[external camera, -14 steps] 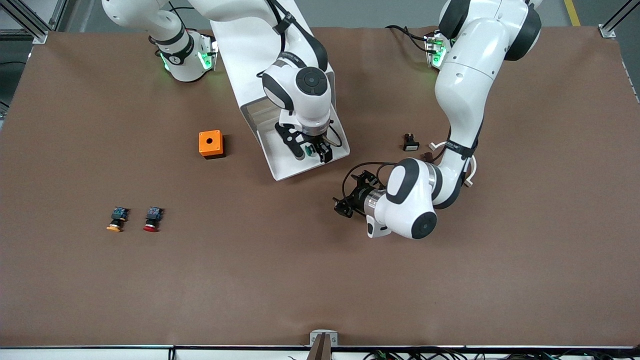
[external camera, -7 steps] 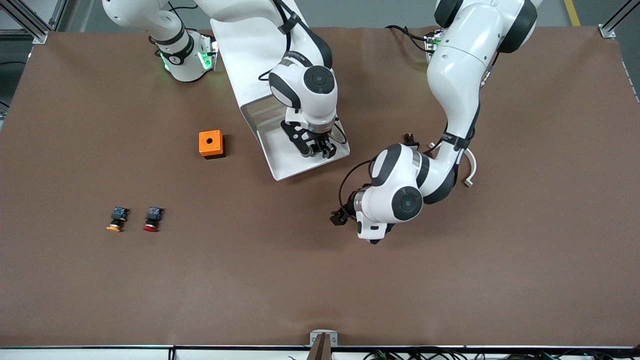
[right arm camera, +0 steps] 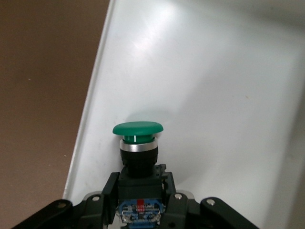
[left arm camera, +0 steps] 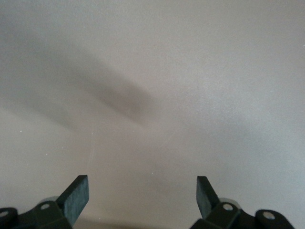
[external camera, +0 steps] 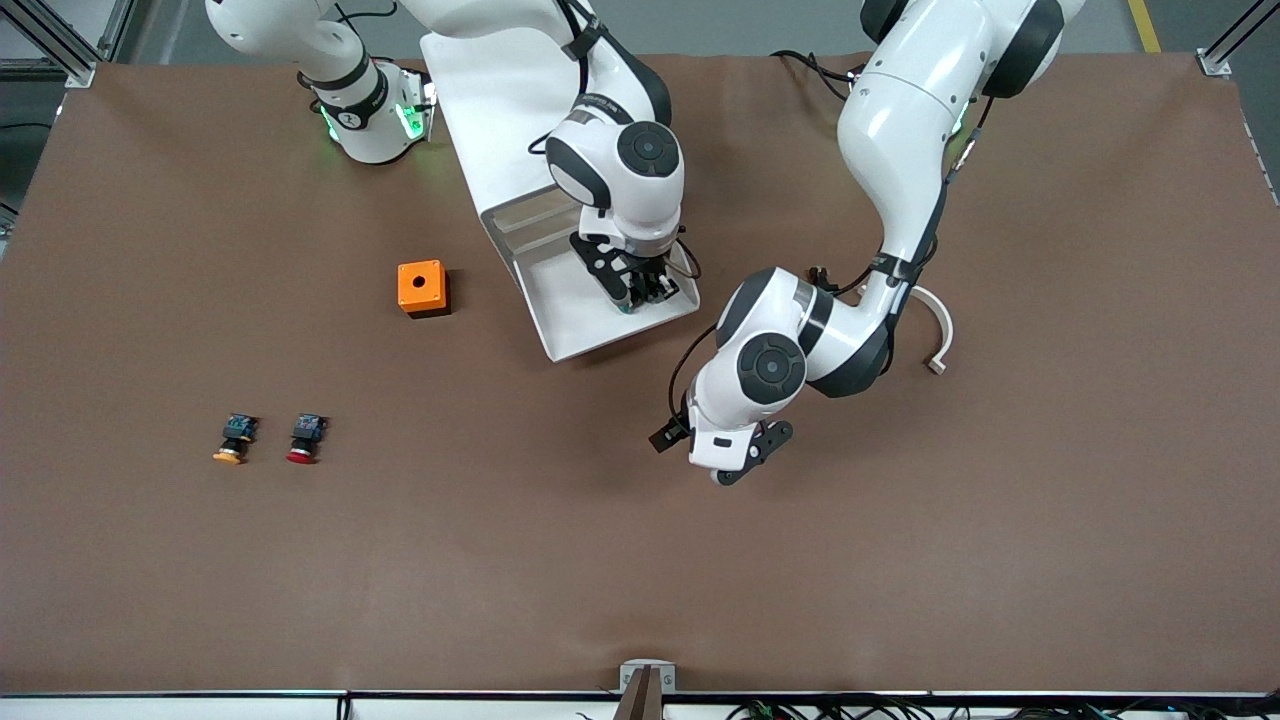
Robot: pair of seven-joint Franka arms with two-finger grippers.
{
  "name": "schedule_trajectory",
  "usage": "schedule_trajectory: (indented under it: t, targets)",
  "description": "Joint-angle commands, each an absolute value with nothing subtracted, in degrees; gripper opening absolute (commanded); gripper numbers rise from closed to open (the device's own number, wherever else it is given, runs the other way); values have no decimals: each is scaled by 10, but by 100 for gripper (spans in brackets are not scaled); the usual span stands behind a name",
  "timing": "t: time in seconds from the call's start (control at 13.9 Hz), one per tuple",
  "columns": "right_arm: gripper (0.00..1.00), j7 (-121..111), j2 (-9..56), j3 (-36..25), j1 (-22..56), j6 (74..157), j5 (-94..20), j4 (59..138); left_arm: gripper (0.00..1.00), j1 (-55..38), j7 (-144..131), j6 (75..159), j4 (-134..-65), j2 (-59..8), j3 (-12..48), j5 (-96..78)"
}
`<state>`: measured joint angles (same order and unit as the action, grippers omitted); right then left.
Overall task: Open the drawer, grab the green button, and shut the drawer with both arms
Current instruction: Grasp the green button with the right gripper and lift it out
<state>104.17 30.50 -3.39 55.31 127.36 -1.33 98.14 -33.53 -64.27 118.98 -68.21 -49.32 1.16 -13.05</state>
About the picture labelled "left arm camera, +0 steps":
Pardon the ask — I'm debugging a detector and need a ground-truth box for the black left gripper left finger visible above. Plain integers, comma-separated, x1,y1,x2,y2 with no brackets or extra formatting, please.
18,175,90,229

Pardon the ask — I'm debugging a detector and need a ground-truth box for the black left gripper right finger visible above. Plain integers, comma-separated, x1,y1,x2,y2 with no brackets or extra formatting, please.
190,176,256,229

